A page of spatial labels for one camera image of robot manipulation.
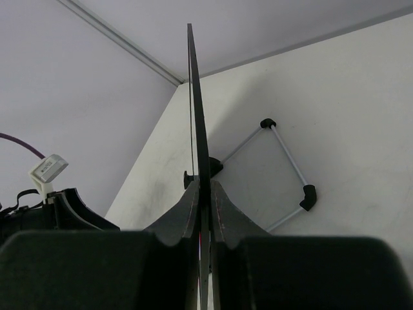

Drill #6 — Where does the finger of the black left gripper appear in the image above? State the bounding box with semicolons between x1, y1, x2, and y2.
53;188;120;231

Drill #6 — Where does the metal tube whiteboard easel stand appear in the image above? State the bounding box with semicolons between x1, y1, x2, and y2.
183;118;318;233

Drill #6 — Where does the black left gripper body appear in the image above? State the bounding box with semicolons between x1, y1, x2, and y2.
1;193;57;231

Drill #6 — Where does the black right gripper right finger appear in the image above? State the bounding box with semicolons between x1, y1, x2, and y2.
210;181;412;309

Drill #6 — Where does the black-framed small whiteboard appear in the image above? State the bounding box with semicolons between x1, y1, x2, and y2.
187;23;211;309

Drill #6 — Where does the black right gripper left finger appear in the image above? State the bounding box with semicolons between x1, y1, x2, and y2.
1;182;199;309

